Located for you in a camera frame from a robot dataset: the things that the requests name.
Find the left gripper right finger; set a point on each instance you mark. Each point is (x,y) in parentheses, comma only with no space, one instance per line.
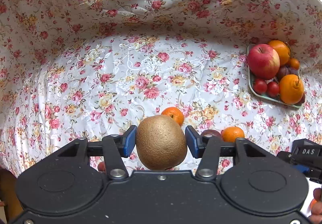
(208,149)

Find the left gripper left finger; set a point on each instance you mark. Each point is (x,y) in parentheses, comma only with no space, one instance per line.
(116,147)

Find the dark purple plum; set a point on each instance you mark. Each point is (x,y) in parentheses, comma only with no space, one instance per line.
(211,133)

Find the brown kiwi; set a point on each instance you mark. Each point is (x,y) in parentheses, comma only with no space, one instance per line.
(160,143)

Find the small mandarin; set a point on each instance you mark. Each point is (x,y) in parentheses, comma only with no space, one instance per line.
(293,63)
(175,114)

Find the person's right hand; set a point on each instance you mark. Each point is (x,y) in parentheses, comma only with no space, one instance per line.
(316,210)

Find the small red tomato left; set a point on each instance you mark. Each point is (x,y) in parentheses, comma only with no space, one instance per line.
(101,167)

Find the dark plum tray right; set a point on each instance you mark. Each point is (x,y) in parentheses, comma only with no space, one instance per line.
(302,100)

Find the front large orange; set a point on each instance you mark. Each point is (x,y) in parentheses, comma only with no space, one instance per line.
(291,89)

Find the red tomato tray middle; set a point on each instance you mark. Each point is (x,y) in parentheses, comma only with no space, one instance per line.
(272,89)

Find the red tomato tray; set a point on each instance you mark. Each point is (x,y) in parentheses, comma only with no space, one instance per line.
(259,86)
(272,89)

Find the green rectangular tray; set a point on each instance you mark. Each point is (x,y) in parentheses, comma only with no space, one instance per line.
(277,99)

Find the red tomato tray left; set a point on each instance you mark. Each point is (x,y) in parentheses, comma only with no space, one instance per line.
(259,86)

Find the purple plum tray back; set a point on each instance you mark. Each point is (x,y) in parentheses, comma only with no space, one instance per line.
(293,71)

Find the dark red fruit tray back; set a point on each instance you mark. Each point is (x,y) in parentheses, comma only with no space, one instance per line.
(282,72)

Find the small mandarin on tray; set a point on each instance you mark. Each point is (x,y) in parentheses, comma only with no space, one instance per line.
(293,63)

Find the floral tablecloth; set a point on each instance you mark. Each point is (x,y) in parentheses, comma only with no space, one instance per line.
(89,68)

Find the red apple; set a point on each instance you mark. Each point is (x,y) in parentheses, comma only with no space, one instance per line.
(263,61)

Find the back orange with stem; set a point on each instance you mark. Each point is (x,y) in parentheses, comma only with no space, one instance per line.
(282,49)

